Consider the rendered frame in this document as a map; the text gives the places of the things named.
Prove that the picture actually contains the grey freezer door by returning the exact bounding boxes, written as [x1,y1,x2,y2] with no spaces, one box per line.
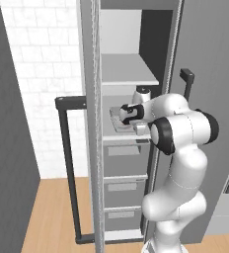
[76,0,106,253]

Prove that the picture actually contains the grey freezer drawer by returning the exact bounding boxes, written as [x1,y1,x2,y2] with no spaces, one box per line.
[104,206,144,232]
[103,139,152,180]
[103,174,149,210]

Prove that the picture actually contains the black freezer door handle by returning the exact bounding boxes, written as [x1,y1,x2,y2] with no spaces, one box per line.
[54,95,97,245]

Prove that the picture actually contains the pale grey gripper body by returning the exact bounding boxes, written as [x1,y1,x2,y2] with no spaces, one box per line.
[131,121,152,136]

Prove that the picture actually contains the grey freezer rack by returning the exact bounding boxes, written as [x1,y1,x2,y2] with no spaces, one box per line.
[101,52,160,87]
[102,94,153,143]

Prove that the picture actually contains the black fridge door handle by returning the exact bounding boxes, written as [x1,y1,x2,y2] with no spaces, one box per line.
[179,67,195,102]

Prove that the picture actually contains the grey fridge freezer cabinet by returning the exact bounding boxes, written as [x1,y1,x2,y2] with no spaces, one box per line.
[99,0,184,244]

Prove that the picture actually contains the pale grey kitchen cabinet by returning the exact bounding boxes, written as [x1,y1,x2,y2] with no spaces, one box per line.
[203,151,229,237]

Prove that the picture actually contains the clear meat container with shrimp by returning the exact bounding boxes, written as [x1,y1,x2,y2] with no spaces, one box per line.
[109,105,138,133]

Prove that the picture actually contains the grey fridge door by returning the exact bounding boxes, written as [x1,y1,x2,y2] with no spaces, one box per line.
[144,0,229,245]

